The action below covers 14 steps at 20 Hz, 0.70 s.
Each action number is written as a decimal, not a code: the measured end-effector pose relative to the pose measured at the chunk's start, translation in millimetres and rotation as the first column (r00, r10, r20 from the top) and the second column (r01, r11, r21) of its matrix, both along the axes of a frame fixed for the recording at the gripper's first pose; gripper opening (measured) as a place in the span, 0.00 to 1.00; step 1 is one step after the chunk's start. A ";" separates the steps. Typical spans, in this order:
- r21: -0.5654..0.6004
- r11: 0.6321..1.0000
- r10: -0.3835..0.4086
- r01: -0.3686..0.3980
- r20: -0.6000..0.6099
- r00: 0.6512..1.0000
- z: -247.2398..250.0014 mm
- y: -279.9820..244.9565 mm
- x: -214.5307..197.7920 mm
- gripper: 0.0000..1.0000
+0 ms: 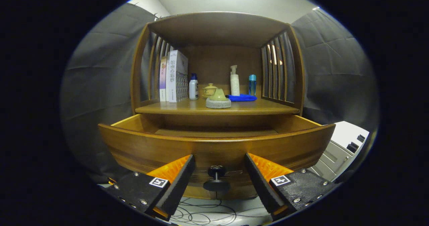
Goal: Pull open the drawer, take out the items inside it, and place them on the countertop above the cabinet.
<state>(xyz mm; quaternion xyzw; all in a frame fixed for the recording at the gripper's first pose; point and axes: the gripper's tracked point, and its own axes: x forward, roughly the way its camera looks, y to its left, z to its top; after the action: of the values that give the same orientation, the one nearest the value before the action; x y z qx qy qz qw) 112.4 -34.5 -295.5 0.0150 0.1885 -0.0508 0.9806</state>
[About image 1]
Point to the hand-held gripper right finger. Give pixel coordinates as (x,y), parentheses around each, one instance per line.
(259,185)

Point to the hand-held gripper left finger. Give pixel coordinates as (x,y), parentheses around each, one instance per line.
(179,185)

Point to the black drawer knob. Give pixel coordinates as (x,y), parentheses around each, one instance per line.
(216,180)

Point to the wooden drawer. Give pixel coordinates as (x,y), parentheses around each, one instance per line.
(214,149)

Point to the green scrub brush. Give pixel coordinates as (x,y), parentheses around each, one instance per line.
(218,100)

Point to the wooden countertop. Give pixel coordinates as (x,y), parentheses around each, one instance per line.
(187,108)

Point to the white side cabinet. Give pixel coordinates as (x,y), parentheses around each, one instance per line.
(338,152)

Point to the wooden cabinet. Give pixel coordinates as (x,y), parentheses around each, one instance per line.
(218,28)

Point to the blue folded cloth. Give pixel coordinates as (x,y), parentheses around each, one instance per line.
(243,98)

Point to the white bottle with blue cap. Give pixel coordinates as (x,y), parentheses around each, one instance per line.
(193,88)

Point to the yellow lidded teacup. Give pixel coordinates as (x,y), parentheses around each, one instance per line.
(209,91)

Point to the blue transparent bottle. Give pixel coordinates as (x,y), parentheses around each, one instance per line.
(252,85)

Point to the white pump bottle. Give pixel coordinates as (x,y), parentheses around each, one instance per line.
(234,83)

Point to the white book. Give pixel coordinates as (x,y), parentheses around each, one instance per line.
(176,76)

